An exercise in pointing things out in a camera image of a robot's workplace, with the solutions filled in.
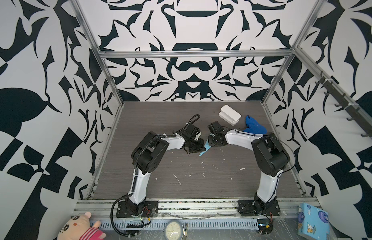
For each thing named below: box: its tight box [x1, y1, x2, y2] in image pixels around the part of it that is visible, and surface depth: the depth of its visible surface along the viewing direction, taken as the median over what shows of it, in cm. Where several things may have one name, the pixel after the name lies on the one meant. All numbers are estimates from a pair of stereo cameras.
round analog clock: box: [164, 220, 184, 240], surface depth 67 cm
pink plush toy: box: [57, 211, 107, 240], surface depth 65 cm
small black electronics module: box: [257, 219, 274, 235], surface depth 73 cm
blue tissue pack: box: [297, 202, 330, 240], surface depth 69 cm
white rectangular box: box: [218, 104, 242, 126], surface depth 108 cm
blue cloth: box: [243, 115, 268, 135], surface depth 105 cm
